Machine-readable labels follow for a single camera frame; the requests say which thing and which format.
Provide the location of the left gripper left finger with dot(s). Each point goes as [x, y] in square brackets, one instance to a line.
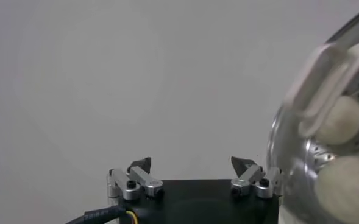
[142, 178]

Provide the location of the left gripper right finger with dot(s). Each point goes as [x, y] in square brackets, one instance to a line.
[249, 178]

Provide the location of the stainless steel steamer basket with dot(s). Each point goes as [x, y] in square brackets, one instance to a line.
[292, 188]

